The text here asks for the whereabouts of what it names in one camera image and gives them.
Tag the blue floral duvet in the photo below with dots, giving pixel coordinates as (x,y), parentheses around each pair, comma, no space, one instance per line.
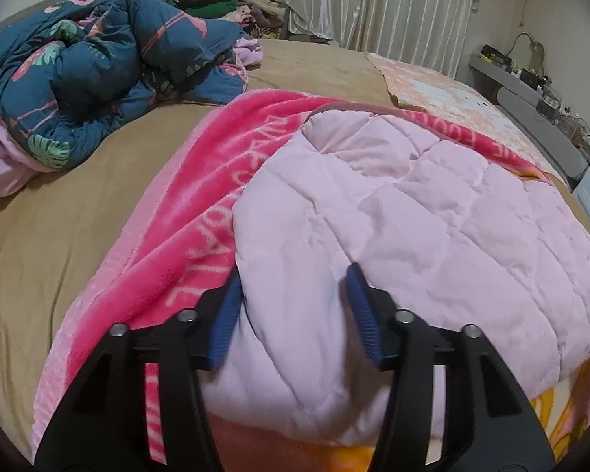
(103,59)

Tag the white striped curtain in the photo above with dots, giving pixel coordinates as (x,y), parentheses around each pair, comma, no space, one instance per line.
(373,5)

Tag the pink printed blanket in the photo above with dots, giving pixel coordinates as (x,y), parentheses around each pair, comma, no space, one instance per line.
(211,157)

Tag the tan bed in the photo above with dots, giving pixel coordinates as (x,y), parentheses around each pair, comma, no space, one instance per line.
(78,196)

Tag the pile of dark clothes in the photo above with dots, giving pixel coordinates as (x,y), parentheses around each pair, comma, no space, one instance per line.
(216,7)

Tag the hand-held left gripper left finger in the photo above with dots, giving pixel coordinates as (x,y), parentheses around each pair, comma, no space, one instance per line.
(224,324)

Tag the peach printed cloth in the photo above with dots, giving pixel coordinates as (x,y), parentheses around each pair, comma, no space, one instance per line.
(447,93)

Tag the pink quilted jacket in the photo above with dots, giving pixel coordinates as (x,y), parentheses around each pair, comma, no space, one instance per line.
(398,216)

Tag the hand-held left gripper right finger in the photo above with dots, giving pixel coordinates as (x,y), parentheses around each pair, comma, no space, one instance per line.
(364,314)

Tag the grey headboard shelf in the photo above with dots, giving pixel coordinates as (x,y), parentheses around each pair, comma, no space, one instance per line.
(545,123)

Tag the clutter of small electronics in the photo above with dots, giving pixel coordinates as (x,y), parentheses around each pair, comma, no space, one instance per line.
(531,76)

